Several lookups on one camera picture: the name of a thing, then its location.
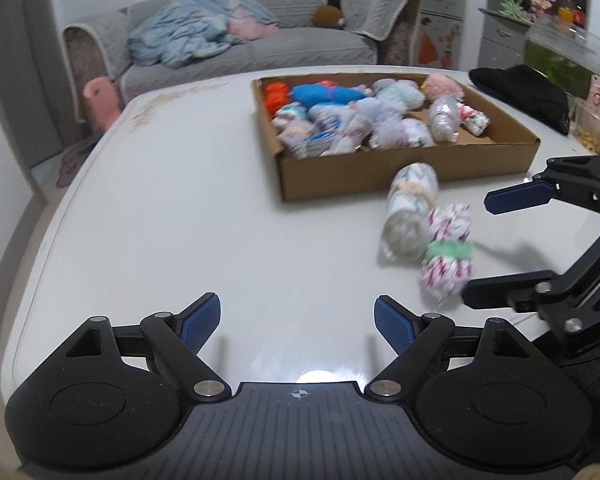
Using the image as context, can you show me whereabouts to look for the pink fluffy sock roll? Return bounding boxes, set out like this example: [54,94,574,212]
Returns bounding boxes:
[422,74,468,103]

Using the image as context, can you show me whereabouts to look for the pink cloth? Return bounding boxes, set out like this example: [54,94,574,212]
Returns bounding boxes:
[227,17,278,41]

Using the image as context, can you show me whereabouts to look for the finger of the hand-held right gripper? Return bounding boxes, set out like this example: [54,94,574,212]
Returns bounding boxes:
[483,154,600,219]
[462,216,600,314]

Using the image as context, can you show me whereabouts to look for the pink floor mat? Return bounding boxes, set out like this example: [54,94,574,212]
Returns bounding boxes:
[55,135,106,191]

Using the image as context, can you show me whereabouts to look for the flower printed refrigerator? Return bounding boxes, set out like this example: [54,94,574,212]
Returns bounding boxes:
[402,0,470,70]

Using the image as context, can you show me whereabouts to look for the pink plastic stool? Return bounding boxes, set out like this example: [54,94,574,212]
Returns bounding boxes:
[82,76,126,128]

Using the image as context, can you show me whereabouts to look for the clear plastic container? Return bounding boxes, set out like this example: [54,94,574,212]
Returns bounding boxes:
[575,105,600,155]

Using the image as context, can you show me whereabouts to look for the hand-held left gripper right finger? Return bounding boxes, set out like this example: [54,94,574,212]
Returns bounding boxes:
[364,295,537,402]

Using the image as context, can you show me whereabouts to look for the blue sock roll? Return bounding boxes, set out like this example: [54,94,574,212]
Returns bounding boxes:
[290,82,366,108]

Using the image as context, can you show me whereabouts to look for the white green sock roll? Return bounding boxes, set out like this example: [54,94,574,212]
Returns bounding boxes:
[377,161,440,263]

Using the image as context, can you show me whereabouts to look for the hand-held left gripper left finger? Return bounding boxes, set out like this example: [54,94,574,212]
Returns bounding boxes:
[62,291,232,402]

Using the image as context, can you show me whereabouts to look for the green succulent plant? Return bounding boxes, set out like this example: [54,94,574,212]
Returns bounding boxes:
[497,0,536,23]

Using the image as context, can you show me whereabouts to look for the grey sofa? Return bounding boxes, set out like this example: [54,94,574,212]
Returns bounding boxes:
[61,0,423,126]

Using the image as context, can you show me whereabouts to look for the black knitted hat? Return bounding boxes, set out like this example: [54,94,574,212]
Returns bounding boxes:
[469,64,571,136]

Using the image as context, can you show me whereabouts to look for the light blue blanket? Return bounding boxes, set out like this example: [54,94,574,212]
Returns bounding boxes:
[127,0,281,68]

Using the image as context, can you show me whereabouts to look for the brown plush toy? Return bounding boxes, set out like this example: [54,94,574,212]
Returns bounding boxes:
[312,5,347,29]

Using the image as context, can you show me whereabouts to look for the glass fish tank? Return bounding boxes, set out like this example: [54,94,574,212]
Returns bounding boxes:
[522,22,600,98]

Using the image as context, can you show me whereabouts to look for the shallow cardboard box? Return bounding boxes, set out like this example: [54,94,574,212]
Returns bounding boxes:
[250,72,541,203]

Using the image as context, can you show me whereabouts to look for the clear plastic sock roll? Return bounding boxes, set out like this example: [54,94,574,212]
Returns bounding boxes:
[426,97,462,143]

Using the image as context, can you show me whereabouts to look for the white red patterned sock roll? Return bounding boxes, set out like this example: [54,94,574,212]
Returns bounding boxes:
[420,203,477,307]

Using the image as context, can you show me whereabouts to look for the grey knitted sofa throw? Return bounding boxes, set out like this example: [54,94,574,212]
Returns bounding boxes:
[340,0,423,41]

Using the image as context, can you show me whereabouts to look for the orange sock roll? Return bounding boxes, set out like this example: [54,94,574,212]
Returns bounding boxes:
[264,81,288,118]

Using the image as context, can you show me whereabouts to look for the pile of socks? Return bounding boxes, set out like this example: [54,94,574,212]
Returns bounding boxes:
[262,74,491,161]

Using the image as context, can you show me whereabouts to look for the dark grey door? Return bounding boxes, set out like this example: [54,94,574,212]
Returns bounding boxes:
[0,0,66,201]

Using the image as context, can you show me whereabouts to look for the grey drawer cabinet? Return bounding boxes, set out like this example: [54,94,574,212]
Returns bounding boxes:
[477,7,531,68]

